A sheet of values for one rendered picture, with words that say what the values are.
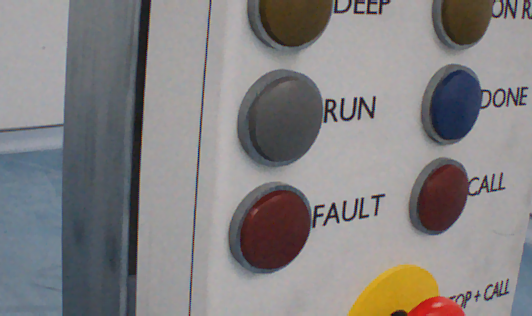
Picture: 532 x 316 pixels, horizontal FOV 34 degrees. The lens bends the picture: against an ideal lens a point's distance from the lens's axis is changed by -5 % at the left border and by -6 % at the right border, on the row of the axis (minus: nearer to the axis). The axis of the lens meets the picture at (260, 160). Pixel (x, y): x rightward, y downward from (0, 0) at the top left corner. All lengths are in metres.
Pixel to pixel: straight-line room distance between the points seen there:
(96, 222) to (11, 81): 3.72
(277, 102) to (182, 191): 0.05
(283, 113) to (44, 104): 3.90
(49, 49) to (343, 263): 3.83
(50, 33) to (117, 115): 3.78
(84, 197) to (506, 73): 0.18
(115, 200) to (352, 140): 0.09
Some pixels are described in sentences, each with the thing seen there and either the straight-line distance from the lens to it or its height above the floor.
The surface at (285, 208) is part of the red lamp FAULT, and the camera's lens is 0.28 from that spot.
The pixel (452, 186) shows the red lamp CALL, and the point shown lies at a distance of 0.34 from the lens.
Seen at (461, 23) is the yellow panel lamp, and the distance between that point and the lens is 0.32.
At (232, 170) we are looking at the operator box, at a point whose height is 1.07.
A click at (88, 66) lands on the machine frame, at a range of 0.35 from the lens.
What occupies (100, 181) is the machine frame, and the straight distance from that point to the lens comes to 0.35.
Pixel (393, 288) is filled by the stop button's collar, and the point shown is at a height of 1.02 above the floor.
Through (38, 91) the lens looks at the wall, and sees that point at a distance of 4.13.
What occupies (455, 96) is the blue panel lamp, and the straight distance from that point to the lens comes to 0.32.
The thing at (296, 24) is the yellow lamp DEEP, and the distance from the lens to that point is 0.27.
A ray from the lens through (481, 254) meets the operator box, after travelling 0.38.
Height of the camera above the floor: 1.15
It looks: 16 degrees down
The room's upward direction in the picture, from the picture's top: 5 degrees clockwise
